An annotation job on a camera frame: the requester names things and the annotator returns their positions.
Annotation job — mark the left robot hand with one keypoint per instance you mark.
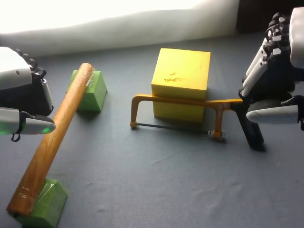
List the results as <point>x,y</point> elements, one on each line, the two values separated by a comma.
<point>21,95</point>

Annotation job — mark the yellow cube block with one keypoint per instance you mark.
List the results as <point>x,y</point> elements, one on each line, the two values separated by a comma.
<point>180,71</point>

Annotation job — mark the green support block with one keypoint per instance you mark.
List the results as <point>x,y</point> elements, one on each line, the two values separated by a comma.
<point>50,204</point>
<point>95,95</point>

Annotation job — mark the white backdrop sheet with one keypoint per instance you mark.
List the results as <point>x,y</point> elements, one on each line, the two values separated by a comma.
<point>118,31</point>

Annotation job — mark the wooden rod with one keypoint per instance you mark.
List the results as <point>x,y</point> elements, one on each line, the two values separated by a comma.
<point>57,123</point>

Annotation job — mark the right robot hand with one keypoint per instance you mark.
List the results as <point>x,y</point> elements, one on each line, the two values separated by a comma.
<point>273,78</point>

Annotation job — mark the grey table cloth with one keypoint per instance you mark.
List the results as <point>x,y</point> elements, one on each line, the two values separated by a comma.
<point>152,171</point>

